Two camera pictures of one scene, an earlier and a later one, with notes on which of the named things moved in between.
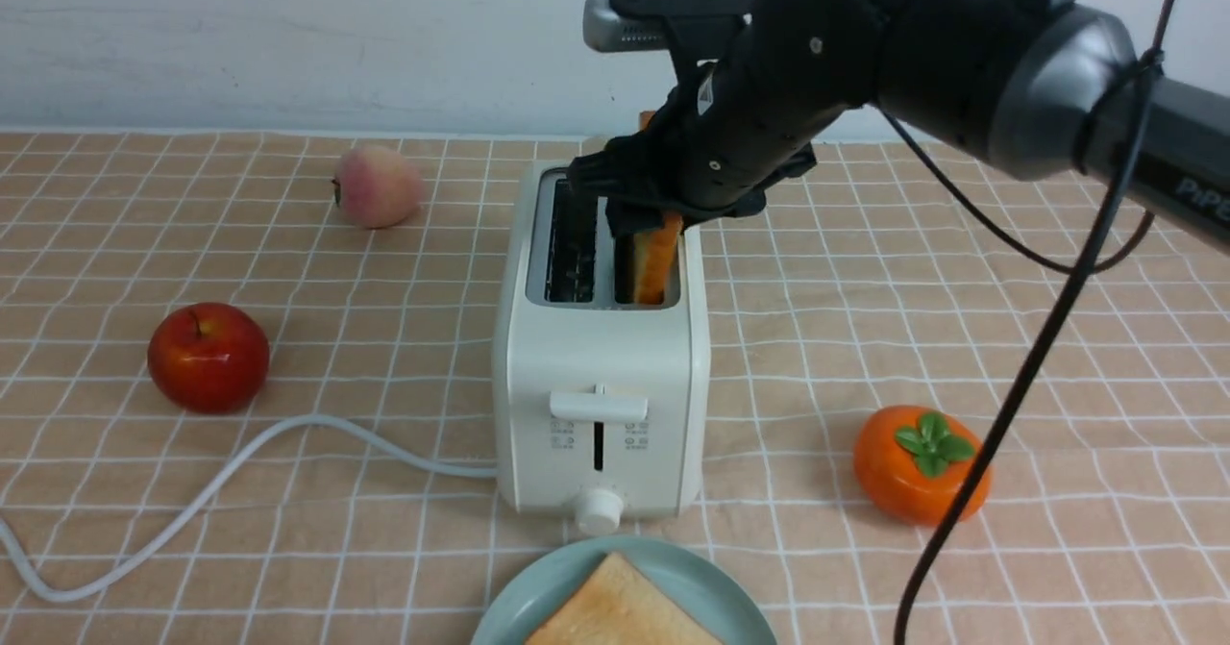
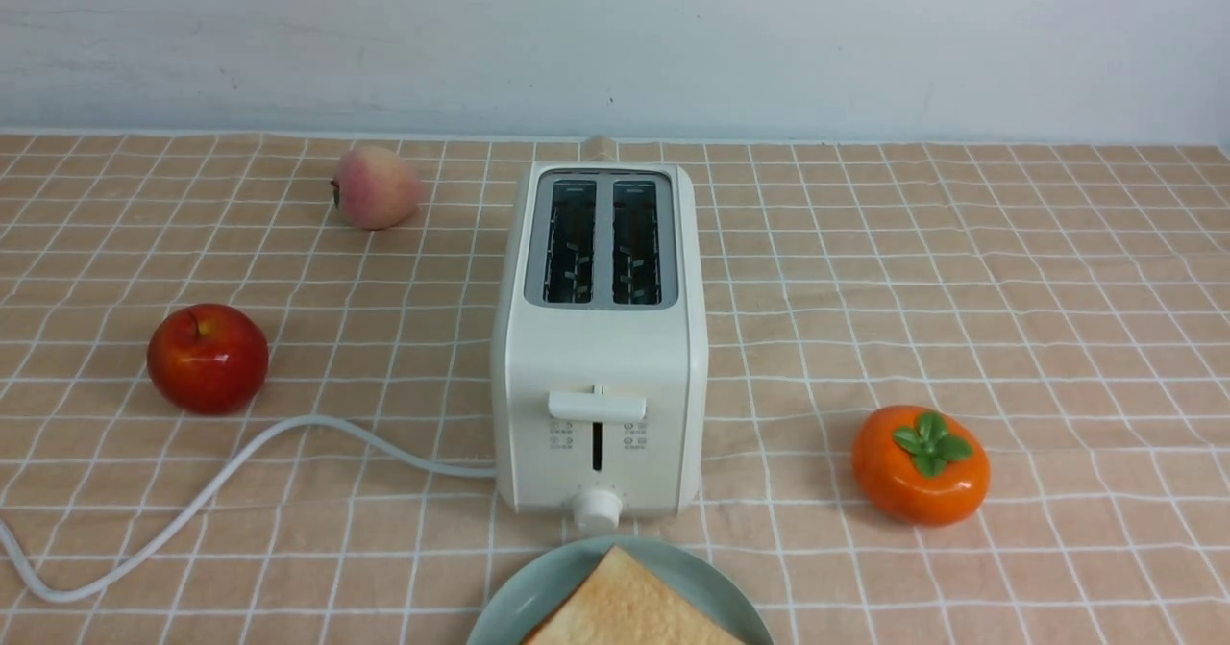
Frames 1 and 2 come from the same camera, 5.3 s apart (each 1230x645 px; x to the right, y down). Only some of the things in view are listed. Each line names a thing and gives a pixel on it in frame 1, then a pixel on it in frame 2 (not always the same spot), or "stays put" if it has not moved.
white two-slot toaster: x=600 y=404 stays put
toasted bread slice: x=654 y=252 -> x=624 y=603
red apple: x=209 y=358 stays put
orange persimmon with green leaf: x=911 y=460 stays put
